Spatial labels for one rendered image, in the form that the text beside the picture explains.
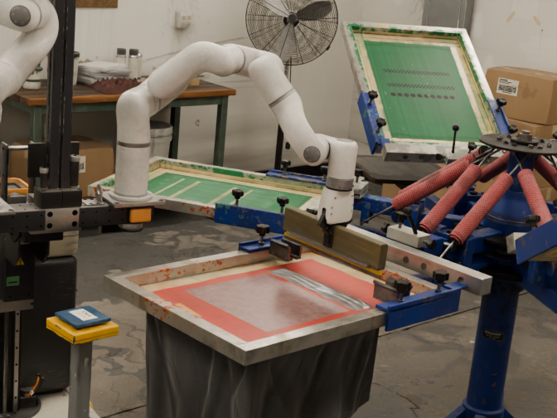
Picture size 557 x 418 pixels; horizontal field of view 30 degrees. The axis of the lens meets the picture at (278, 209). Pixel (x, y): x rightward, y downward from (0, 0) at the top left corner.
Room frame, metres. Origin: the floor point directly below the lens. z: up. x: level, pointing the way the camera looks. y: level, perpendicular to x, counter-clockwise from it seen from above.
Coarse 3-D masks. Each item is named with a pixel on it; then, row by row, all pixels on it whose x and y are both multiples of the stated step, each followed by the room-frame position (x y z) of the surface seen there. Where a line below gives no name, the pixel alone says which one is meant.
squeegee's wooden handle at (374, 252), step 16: (288, 208) 2.93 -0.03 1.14; (288, 224) 2.92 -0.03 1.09; (304, 224) 2.88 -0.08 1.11; (336, 224) 2.81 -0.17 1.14; (320, 240) 2.83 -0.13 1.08; (336, 240) 2.78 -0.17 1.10; (352, 240) 2.74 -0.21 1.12; (368, 240) 2.70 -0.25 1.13; (352, 256) 2.73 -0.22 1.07; (368, 256) 2.69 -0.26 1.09; (384, 256) 2.68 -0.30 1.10
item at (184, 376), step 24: (168, 336) 2.56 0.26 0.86; (168, 360) 2.56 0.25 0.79; (192, 360) 2.49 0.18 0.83; (216, 360) 2.42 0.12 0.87; (168, 384) 2.57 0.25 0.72; (192, 384) 2.49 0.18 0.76; (216, 384) 2.42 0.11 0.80; (240, 384) 2.35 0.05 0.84; (168, 408) 2.57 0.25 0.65; (192, 408) 2.49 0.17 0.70; (216, 408) 2.43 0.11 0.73; (240, 408) 2.35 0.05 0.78
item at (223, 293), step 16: (256, 272) 2.87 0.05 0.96; (304, 272) 2.91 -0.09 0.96; (320, 272) 2.92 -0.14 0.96; (336, 272) 2.94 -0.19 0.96; (176, 288) 2.67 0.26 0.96; (192, 288) 2.69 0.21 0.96; (208, 288) 2.70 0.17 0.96; (224, 288) 2.71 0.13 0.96; (240, 288) 2.72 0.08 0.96; (256, 288) 2.73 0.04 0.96; (272, 288) 2.75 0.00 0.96; (288, 288) 2.76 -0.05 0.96; (304, 288) 2.77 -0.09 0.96; (192, 304) 2.56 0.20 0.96; (208, 304) 2.57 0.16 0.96; (224, 304) 2.58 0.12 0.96; (240, 304) 2.59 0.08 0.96
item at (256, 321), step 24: (336, 288) 2.80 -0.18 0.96; (360, 288) 2.82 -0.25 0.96; (216, 312) 2.52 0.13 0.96; (240, 312) 2.54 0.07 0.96; (264, 312) 2.55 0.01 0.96; (288, 312) 2.57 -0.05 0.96; (312, 312) 2.59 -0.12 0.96; (336, 312) 2.60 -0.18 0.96; (360, 312) 2.62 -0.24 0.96; (240, 336) 2.38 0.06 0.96; (264, 336) 2.39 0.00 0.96
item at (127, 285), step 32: (224, 256) 2.88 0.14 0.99; (256, 256) 2.96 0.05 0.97; (128, 288) 2.54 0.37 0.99; (416, 288) 2.81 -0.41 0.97; (192, 320) 2.36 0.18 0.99; (352, 320) 2.46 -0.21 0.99; (384, 320) 2.54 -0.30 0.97; (224, 352) 2.26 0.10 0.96; (256, 352) 2.23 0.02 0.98; (288, 352) 2.30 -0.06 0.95
